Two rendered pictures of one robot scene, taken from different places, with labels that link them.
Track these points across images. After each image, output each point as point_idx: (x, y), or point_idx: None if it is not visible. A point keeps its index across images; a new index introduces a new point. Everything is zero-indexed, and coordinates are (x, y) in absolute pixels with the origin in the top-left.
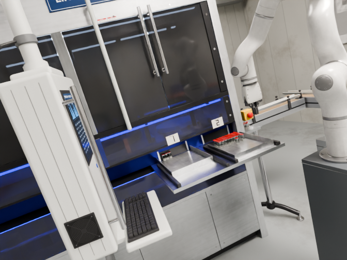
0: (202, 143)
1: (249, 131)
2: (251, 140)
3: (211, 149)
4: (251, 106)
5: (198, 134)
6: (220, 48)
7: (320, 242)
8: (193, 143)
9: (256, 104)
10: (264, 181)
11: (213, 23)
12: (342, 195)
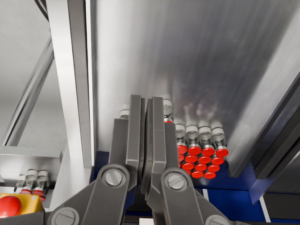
0: (209, 193)
1: (43, 155)
2: (105, 92)
3: (258, 140)
4: (202, 209)
5: (255, 222)
6: None
7: None
8: (238, 204)
9: (122, 197)
10: (51, 58)
11: None
12: None
